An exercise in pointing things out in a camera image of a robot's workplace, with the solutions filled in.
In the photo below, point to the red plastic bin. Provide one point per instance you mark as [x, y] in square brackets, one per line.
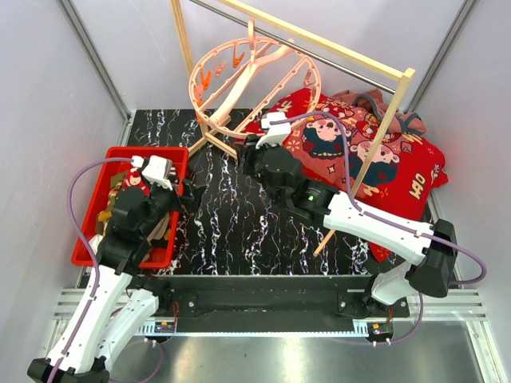
[117, 237]

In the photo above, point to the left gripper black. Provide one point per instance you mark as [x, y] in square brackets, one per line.
[188, 203]

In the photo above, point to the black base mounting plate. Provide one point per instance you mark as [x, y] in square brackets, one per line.
[202, 297]

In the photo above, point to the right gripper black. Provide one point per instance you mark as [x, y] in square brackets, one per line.
[247, 153]

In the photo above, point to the black argyle sock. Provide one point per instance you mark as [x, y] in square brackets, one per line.
[161, 249]

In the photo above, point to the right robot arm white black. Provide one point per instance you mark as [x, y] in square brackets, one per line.
[426, 250]

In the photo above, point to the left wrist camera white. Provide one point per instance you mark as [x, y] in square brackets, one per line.
[155, 169]

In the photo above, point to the olive green striped sock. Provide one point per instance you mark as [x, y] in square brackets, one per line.
[115, 185]

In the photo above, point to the orange clip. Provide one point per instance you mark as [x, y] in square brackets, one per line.
[205, 78]

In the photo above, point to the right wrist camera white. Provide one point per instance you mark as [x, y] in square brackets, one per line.
[276, 129]

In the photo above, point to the beige sock maroon striped cuff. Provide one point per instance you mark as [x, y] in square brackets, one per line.
[158, 238]

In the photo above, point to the pink grey garment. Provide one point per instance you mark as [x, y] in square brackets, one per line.
[372, 102]

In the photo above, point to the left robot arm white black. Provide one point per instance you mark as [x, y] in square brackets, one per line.
[116, 302]

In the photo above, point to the red cat pattern sock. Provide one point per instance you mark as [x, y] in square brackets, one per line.
[133, 179]

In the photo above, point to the pink round clip hanger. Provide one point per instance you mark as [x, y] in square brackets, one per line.
[247, 88]

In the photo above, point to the red cartoon patterned blanket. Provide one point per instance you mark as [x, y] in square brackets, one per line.
[404, 170]

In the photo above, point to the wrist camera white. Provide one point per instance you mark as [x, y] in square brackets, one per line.
[276, 129]
[155, 169]

